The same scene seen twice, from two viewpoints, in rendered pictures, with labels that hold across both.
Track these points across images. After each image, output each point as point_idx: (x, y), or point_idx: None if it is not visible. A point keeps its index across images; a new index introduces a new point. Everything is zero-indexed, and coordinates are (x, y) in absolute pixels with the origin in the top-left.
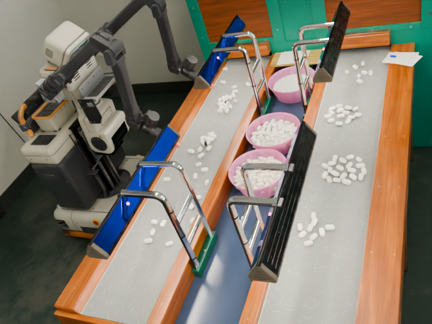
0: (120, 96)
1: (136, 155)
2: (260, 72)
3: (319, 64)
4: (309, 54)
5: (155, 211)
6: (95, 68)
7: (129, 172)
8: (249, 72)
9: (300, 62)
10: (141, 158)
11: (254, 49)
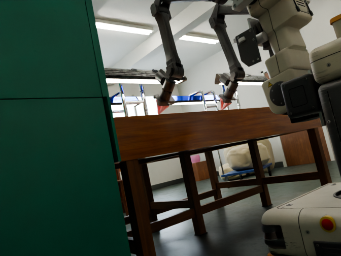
0: (251, 65)
1: (330, 216)
2: (128, 113)
3: (133, 96)
4: None
5: None
6: (253, 17)
7: (337, 198)
8: (145, 98)
9: (115, 110)
10: (313, 208)
11: (124, 91)
